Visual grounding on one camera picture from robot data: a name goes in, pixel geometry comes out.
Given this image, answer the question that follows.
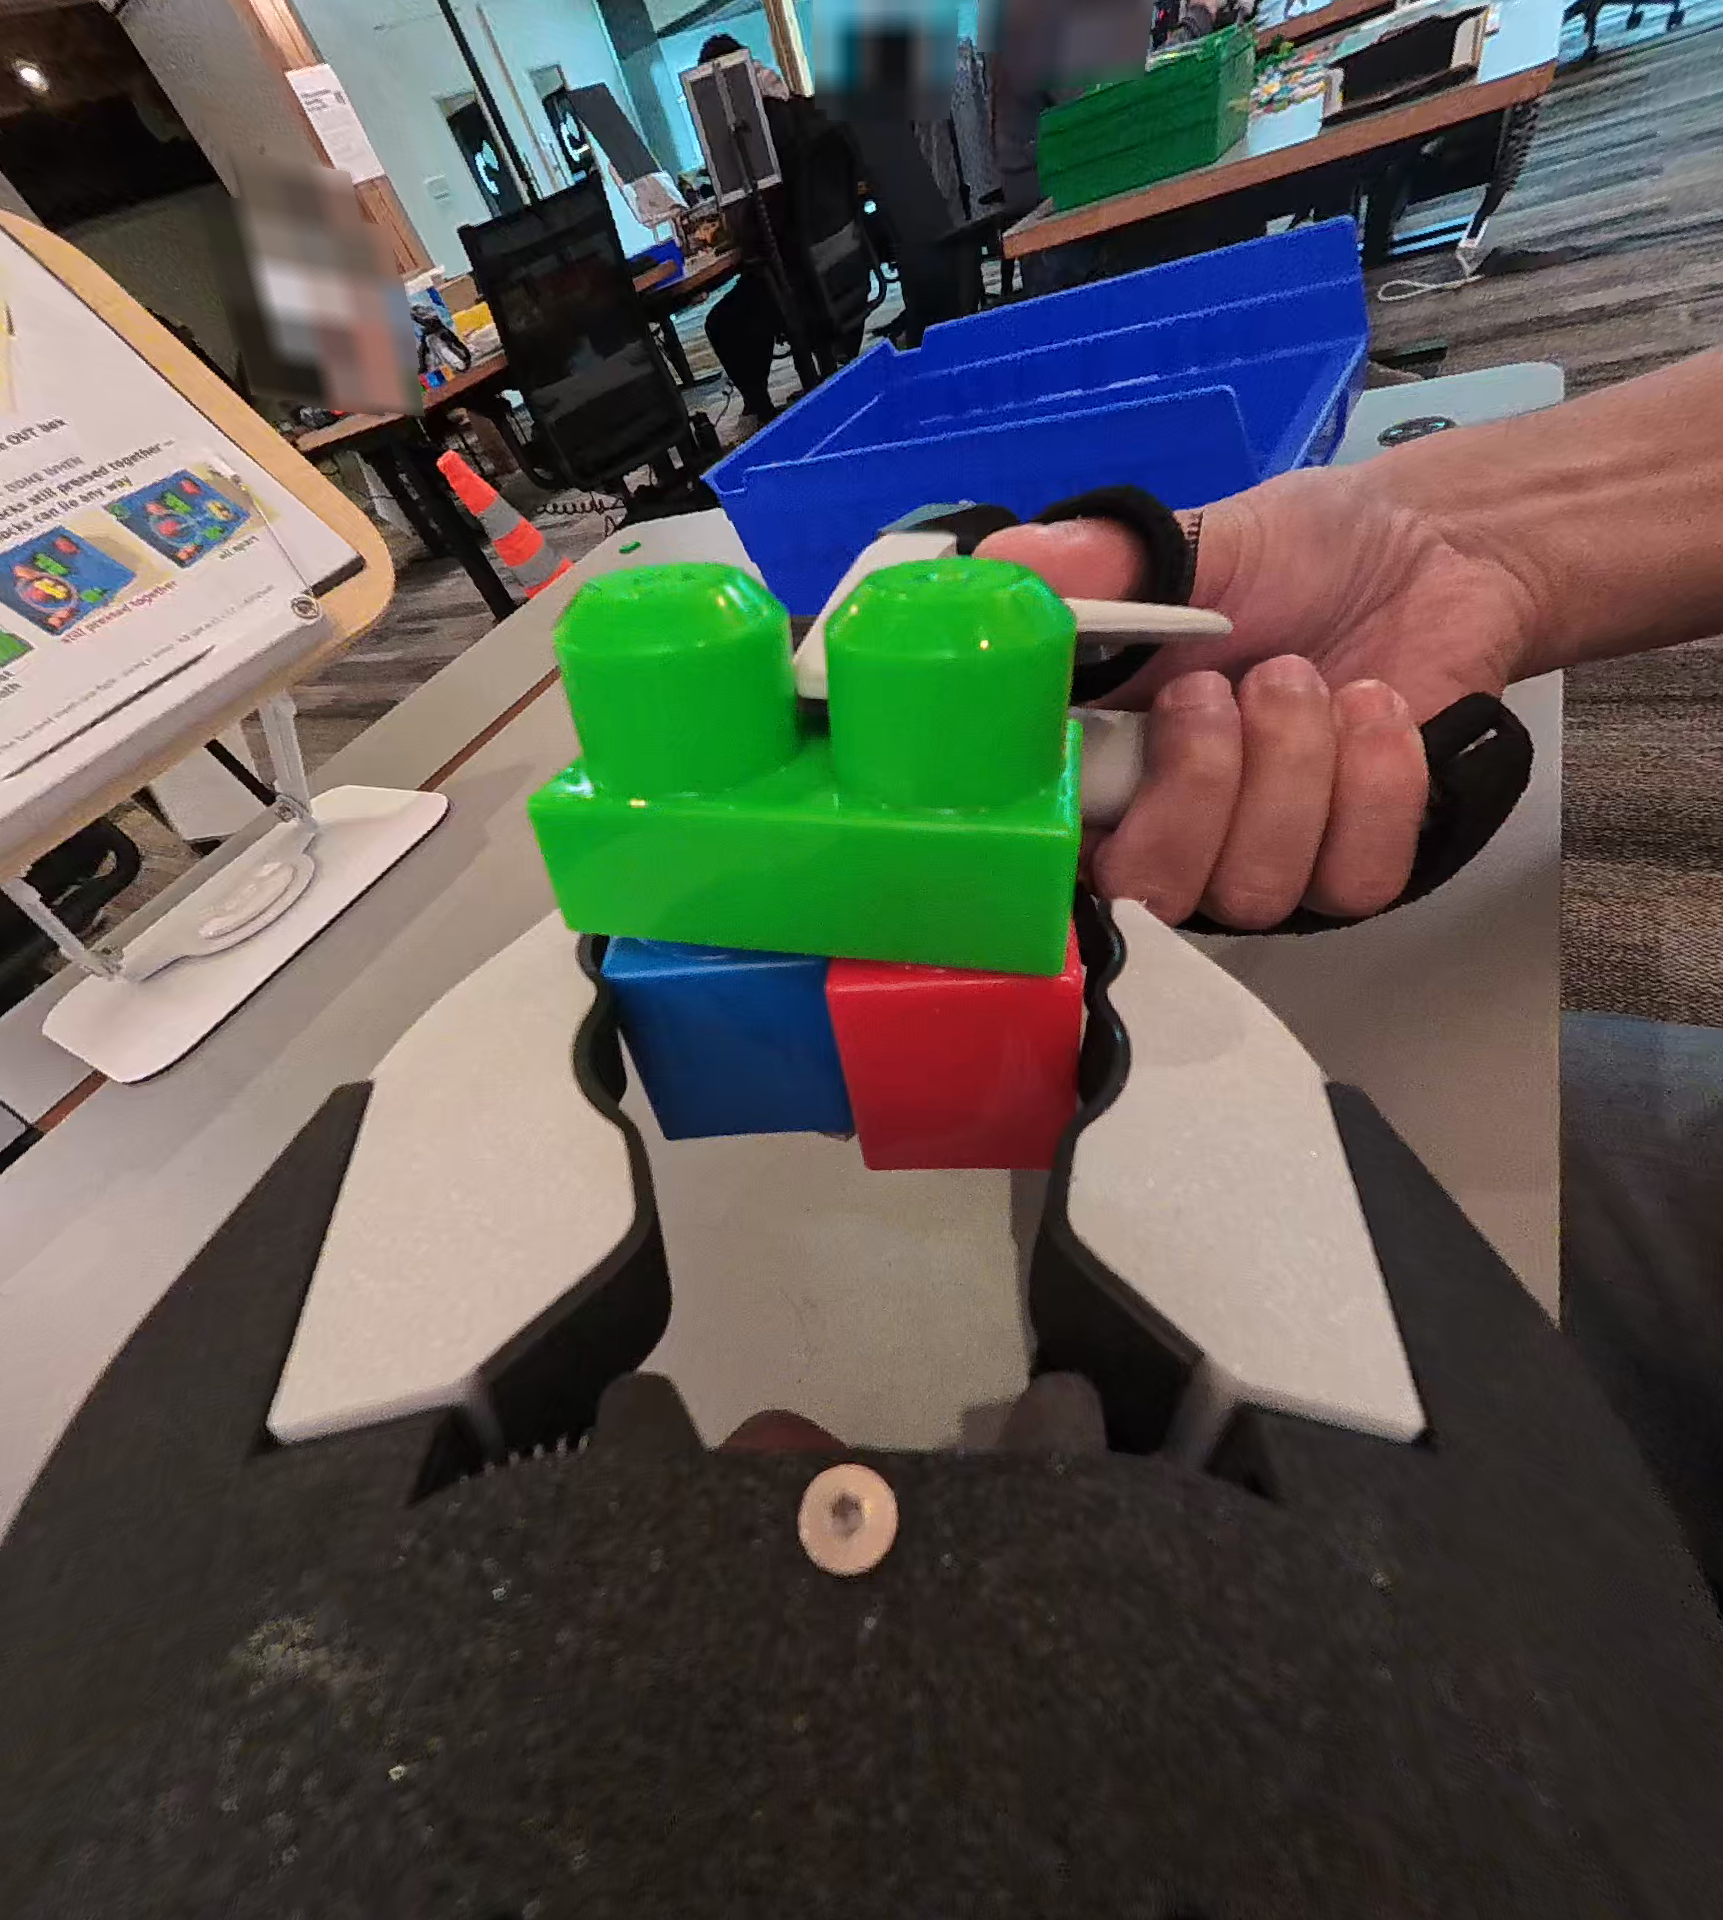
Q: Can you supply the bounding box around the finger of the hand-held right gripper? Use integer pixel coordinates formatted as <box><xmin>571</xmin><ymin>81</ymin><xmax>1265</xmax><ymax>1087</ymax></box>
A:
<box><xmin>793</xmin><ymin>534</ymin><xmax>1235</xmax><ymax>704</ymax></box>

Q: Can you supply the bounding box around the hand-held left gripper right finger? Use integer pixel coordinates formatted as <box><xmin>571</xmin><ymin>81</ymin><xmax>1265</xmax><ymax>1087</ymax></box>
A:
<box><xmin>1033</xmin><ymin>898</ymin><xmax>1429</xmax><ymax>1452</ymax></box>

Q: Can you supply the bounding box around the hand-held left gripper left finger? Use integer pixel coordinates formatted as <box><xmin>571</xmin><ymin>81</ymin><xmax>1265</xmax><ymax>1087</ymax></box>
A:
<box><xmin>266</xmin><ymin>916</ymin><xmax>671</xmax><ymax>1447</ymax></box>

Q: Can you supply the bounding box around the blue mega block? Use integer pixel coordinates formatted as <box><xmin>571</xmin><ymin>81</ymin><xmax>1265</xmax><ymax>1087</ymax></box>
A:
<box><xmin>597</xmin><ymin>937</ymin><xmax>859</xmax><ymax>1147</ymax></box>

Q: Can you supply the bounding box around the red mega block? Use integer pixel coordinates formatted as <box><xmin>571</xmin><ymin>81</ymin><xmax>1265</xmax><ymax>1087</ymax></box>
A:
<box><xmin>823</xmin><ymin>929</ymin><xmax>1091</xmax><ymax>1176</ymax></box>

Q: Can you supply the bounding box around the green mega block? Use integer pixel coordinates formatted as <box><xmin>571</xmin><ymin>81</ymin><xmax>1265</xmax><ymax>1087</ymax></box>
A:
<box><xmin>525</xmin><ymin>557</ymin><xmax>1091</xmax><ymax>980</ymax></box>

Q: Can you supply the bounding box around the person's right forearm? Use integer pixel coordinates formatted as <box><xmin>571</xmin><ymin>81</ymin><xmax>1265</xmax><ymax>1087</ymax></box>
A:
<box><xmin>1417</xmin><ymin>313</ymin><xmax>1723</xmax><ymax>698</ymax></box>

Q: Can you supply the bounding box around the person's right hand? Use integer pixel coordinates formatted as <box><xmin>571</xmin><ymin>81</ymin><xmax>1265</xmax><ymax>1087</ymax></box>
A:
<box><xmin>975</xmin><ymin>466</ymin><xmax>1543</xmax><ymax>932</ymax></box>

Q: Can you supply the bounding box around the blue storage bin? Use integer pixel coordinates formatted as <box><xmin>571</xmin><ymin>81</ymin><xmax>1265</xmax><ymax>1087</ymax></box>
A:
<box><xmin>703</xmin><ymin>217</ymin><xmax>1375</xmax><ymax>621</ymax></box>

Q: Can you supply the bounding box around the person's jeans leg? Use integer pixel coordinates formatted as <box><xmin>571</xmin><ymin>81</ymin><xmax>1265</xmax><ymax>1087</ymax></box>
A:
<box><xmin>1551</xmin><ymin>1007</ymin><xmax>1723</xmax><ymax>1699</ymax></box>

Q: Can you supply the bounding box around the green storage bin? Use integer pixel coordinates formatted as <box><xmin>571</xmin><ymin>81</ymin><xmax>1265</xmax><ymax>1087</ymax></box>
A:
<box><xmin>1033</xmin><ymin>24</ymin><xmax>1261</xmax><ymax>217</ymax></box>

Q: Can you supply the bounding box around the black office chair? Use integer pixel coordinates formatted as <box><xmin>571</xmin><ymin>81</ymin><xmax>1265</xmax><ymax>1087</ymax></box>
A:
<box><xmin>457</xmin><ymin>172</ymin><xmax>731</xmax><ymax>518</ymax></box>

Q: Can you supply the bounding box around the orange traffic cone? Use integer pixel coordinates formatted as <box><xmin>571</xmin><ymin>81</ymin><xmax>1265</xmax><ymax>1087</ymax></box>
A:
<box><xmin>433</xmin><ymin>451</ymin><xmax>571</xmax><ymax>607</ymax></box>

